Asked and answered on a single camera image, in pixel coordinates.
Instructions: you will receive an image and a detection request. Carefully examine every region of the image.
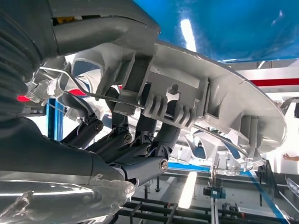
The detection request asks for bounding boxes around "ceiling light panel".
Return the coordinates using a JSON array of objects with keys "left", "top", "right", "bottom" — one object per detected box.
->
[{"left": 177, "top": 171, "right": 198, "bottom": 210}]

